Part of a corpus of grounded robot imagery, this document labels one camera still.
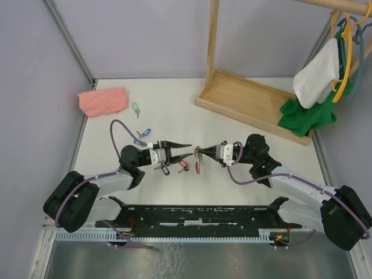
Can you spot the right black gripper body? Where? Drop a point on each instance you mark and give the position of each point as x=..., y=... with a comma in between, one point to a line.
x=223, y=165

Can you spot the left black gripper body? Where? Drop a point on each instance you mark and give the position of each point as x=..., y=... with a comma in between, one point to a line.
x=167, y=151

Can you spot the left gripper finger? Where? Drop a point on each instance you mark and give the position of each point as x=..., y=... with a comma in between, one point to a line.
x=174, y=145
x=175, y=159

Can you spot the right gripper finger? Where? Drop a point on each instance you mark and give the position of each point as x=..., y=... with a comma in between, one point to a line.
x=215, y=157
x=209, y=151

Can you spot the red handled keyring holder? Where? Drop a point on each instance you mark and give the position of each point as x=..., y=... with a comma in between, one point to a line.
x=198, y=159

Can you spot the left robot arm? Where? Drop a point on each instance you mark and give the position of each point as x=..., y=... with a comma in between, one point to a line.
x=80, y=199

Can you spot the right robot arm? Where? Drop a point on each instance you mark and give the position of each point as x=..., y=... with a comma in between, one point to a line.
x=336, y=212

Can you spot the red tag key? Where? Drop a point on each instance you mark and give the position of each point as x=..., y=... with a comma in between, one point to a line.
x=184, y=165

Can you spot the black tag key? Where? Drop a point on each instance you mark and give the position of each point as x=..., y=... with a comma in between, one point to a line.
x=164, y=169

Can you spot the blue tag key lower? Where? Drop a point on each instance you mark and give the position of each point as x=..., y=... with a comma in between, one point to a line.
x=140, y=143

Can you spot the blue tag key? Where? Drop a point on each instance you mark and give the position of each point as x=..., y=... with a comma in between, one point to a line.
x=140, y=143
x=141, y=135

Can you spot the blue tag key upper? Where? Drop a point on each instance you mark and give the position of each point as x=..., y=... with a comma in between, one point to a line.
x=141, y=135

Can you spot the green tag key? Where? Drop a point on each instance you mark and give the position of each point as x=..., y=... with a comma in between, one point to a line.
x=136, y=109

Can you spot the wooden clothes rack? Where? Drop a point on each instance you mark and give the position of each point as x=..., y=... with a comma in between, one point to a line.
x=259, y=105

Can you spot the pink folded cloth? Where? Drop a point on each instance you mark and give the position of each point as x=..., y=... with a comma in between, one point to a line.
x=103, y=102

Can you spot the green shirt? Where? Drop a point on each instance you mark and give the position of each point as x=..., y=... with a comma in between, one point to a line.
x=299, y=120

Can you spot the white towel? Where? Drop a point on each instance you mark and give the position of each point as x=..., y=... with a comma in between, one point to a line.
x=313, y=83

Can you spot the yellow hanger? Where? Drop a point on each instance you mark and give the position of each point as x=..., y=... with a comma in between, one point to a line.
x=343, y=31

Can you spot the teal hanger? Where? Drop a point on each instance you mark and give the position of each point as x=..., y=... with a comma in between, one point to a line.
x=359, y=58

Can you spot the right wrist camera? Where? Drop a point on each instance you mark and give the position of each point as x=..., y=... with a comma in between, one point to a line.
x=237, y=152

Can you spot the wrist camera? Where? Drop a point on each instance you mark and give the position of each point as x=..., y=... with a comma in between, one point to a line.
x=157, y=153
x=237, y=152

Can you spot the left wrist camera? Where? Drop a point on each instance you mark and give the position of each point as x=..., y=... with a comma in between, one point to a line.
x=157, y=153

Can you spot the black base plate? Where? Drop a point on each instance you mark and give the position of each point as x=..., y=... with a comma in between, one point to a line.
x=200, y=220

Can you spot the white slotted cable duct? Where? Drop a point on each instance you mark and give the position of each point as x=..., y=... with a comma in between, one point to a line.
x=258, y=237

